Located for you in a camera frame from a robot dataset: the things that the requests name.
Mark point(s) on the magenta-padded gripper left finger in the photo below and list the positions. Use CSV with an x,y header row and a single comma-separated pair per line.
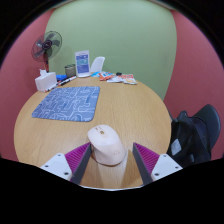
x,y
58,165

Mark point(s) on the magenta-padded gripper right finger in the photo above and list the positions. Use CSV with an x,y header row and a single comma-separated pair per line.
x,y
163,165

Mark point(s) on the blue patterned mouse pad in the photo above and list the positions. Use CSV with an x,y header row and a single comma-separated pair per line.
x,y
68,103

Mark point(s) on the black backpack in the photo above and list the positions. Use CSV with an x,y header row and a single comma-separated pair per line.
x,y
186,140

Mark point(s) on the black office chair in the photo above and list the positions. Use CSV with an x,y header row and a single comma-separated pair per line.
x,y
208,121

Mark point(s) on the white marker red cap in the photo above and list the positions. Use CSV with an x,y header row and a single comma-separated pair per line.
x,y
52,87
68,80

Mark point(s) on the black marker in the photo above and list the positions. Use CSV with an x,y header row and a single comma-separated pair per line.
x,y
61,83

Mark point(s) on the white tissue box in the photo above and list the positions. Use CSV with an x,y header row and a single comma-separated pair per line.
x,y
45,82

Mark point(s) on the blue whiteboard eraser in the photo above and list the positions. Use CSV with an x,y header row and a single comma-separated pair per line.
x,y
61,77

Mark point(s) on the small yellow snack packet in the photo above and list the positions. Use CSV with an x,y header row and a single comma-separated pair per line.
x,y
130,81

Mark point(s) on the black mesh pen cup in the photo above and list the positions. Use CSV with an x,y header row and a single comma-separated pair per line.
x,y
70,70

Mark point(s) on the white orange snack packet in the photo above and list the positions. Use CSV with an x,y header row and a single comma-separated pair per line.
x,y
118,79

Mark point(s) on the blue snack packet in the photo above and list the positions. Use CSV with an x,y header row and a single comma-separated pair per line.
x,y
95,74

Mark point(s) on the acrylic sign stand blue print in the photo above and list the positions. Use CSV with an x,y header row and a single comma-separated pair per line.
x,y
82,63

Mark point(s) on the black standing fan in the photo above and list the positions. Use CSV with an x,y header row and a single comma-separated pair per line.
x,y
46,45

